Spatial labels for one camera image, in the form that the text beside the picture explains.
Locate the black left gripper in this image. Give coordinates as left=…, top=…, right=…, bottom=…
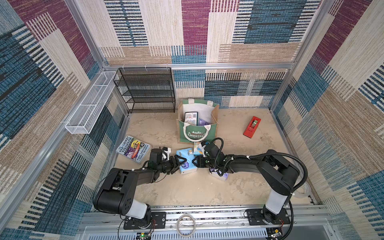
left=157, top=155, right=187, bottom=175

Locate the white cartoon tissue pack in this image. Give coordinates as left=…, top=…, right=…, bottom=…
left=193, top=142, right=204, bottom=156

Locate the light blue tissue pack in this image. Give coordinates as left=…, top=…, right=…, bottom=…
left=176, top=148, right=198, bottom=175

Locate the purple tissue pack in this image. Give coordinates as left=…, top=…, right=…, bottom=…
left=198, top=118, right=210, bottom=126
left=209, top=168, right=229, bottom=181

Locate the green canvas Christmas bag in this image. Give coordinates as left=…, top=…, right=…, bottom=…
left=176, top=99, right=220, bottom=143

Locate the green white box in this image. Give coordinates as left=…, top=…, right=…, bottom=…
left=184, top=112, right=199, bottom=126

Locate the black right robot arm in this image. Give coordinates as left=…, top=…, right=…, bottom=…
left=192, top=143, right=308, bottom=225

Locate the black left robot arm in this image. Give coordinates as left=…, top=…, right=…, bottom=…
left=93, top=148, right=187, bottom=230

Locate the colourful children's book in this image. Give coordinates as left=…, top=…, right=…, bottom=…
left=116, top=136, right=152, bottom=164

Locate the red tape dispenser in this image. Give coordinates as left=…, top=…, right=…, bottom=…
left=243, top=116, right=261, bottom=139

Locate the clear tape roll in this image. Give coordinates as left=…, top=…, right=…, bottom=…
left=295, top=182, right=312, bottom=199

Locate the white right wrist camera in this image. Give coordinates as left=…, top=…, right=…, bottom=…
left=200, top=141, right=210, bottom=157

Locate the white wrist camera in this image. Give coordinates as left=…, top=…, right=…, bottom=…
left=162, top=147, right=172, bottom=162
left=200, top=141, right=210, bottom=157

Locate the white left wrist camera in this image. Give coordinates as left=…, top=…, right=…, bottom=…
left=162, top=147, right=172, bottom=162

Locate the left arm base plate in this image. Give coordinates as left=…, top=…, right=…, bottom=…
left=123, top=211, right=167, bottom=230

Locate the coiled white cable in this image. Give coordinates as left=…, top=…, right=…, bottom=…
left=176, top=213, right=197, bottom=238

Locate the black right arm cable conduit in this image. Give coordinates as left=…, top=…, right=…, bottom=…
left=208, top=137, right=309, bottom=240

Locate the black wire shelf rack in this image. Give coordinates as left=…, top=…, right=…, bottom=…
left=114, top=67, right=176, bottom=114

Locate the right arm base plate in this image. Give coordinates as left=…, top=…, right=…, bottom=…
left=245, top=208, right=291, bottom=226

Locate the white wire mesh basket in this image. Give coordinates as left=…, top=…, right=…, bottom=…
left=65, top=72, right=117, bottom=135

